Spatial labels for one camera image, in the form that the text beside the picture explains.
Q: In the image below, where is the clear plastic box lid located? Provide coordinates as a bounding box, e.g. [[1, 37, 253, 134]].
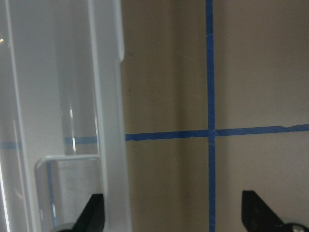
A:
[[0, 0, 132, 232]]

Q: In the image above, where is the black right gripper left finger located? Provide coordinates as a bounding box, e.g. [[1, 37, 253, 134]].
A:
[[71, 193, 105, 232]]

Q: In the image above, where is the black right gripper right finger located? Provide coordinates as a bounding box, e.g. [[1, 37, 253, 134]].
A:
[[241, 190, 293, 232]]

